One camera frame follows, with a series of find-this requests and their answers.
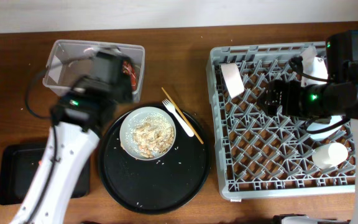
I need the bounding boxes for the white cup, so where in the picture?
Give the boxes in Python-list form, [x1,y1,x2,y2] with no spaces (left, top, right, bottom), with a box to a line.
[312,142,348,169]

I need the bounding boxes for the pink bowl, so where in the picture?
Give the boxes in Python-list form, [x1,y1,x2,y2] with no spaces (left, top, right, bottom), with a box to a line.
[221,63,245,98]

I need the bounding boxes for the grey dishwasher rack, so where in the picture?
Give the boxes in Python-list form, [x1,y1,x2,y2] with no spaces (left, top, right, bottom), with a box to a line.
[206,42,356,201]

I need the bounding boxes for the clear plastic bin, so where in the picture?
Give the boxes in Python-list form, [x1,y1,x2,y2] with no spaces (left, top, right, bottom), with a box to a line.
[42,39,145,103]

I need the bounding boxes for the grey plate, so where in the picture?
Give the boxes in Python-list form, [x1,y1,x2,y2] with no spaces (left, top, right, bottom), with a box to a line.
[119,106,177,161]

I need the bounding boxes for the white bowl in rack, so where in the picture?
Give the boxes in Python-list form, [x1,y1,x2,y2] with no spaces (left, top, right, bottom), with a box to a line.
[299,45,344,142]

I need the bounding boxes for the wooden chopstick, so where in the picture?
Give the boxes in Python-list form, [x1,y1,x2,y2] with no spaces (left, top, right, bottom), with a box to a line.
[161,87,204,144]

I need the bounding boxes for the round black tray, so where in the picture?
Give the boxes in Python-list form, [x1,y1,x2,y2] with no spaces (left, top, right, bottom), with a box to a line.
[98,111,211,215]

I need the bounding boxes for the red snack wrapper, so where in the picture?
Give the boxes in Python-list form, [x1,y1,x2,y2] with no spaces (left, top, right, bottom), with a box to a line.
[122,60,137,91]

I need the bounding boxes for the rice and peanut shells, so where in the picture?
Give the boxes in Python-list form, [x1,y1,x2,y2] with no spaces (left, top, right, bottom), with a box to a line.
[131,113,175,159]

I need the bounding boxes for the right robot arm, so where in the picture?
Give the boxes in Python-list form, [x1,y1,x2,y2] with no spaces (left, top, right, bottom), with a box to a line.
[257,30,358,223]

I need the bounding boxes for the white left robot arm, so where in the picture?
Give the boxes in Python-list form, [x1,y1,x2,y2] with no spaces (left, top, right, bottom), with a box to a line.
[11,48,135,223]

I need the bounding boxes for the rectangular black tray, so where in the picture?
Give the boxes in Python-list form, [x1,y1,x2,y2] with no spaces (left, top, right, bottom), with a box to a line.
[0,142,91,206]

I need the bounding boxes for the white plastic fork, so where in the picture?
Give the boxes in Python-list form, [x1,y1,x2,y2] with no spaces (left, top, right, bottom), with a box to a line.
[162,99,195,137]

